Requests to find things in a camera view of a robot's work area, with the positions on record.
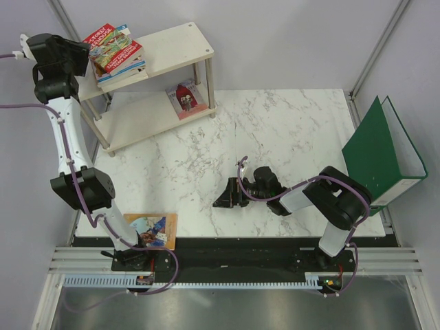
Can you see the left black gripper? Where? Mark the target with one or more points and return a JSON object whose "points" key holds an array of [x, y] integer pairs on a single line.
{"points": [[80, 50]]}

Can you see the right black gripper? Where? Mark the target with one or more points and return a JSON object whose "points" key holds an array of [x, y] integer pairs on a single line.
{"points": [[227, 199]]}

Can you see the dog picture book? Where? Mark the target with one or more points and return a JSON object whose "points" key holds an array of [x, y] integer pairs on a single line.
{"points": [[103, 77]]}

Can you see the red Treehouse book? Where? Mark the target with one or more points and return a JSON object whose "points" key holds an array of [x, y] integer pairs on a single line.
{"points": [[112, 50]]}

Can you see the orange illustrated book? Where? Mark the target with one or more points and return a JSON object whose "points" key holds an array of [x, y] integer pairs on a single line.
{"points": [[156, 230]]}

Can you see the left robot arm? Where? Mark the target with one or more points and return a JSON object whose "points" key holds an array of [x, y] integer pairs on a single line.
{"points": [[82, 186]]}

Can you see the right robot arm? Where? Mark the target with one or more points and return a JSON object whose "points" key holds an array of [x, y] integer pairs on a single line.
{"points": [[341, 200]]}

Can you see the white two-tier shelf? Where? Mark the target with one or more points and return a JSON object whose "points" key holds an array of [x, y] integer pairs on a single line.
{"points": [[121, 119]]}

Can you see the pink book on shelf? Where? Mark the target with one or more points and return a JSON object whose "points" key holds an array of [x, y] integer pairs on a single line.
{"points": [[186, 99]]}

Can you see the green lever arch binder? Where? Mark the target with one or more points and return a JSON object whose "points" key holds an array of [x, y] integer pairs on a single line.
{"points": [[381, 156]]}

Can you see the aluminium frame post left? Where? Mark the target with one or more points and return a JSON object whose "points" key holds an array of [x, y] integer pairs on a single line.
{"points": [[63, 18]]}

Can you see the aluminium frame post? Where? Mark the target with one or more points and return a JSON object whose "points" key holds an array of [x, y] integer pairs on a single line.
{"points": [[381, 43], [63, 18]]}

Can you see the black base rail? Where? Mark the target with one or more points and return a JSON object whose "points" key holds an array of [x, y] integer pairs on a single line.
{"points": [[239, 259]]}

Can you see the white slotted cable duct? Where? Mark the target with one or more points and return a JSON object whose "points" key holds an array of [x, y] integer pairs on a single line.
{"points": [[139, 282]]}

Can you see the aluminium frame post right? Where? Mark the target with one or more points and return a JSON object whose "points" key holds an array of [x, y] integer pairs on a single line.
{"points": [[381, 43]]}

